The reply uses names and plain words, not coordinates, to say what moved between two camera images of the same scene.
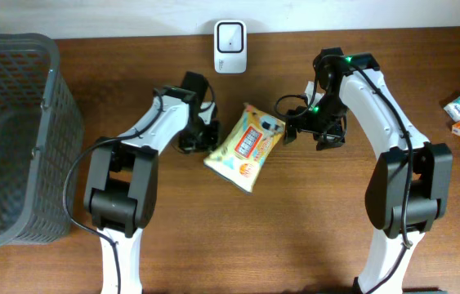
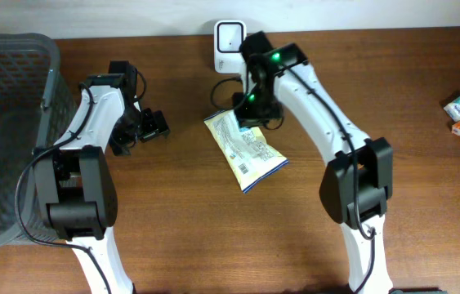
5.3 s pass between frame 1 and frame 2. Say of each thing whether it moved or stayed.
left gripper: moved
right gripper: moved
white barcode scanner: stayed
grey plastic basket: stayed
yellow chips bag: moved
